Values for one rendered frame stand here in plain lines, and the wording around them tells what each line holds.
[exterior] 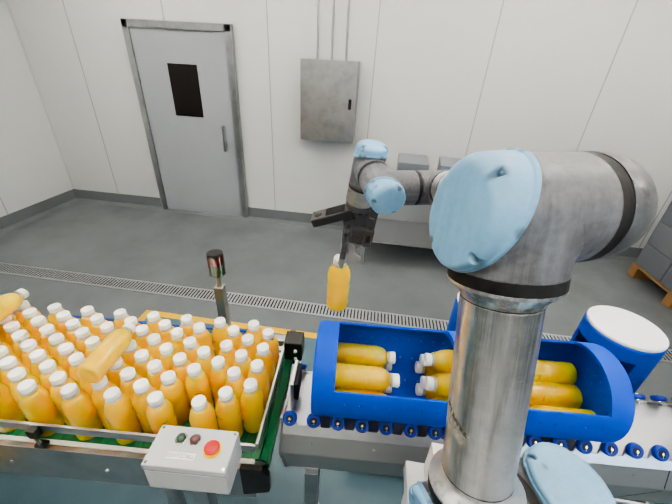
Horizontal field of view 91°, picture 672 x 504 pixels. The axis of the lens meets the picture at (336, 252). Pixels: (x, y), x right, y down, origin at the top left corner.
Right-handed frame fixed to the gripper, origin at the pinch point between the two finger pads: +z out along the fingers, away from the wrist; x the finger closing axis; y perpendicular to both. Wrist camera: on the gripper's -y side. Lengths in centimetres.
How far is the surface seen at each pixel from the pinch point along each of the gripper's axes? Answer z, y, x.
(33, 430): 48, -79, -38
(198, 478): 32, -27, -49
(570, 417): 18, 67, -29
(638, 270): 136, 349, 216
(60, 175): 200, -374, 324
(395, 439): 44, 26, -30
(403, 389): 42, 30, -14
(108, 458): 55, -59, -40
